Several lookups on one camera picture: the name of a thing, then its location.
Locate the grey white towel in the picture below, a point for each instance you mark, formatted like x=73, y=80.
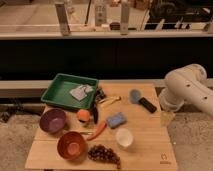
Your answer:
x=81, y=92

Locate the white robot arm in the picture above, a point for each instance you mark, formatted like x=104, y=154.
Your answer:
x=186, y=85

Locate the blue sponge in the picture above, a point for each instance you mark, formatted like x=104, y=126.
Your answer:
x=116, y=120

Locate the orange ball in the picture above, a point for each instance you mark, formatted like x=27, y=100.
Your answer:
x=83, y=115

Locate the orange carrot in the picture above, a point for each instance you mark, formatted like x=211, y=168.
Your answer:
x=100, y=128

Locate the wooden table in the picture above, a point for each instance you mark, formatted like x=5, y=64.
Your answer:
x=151, y=149

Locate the green plastic tray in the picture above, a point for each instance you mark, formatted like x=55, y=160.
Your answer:
x=58, y=93

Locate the purple bowl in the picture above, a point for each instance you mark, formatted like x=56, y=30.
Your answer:
x=53, y=120

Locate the bunch of dark grapes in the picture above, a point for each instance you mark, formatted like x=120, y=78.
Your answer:
x=100, y=153

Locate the orange brown bowl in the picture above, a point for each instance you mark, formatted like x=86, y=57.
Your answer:
x=71, y=145

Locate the blue brush black handle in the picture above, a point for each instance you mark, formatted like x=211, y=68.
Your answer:
x=136, y=98

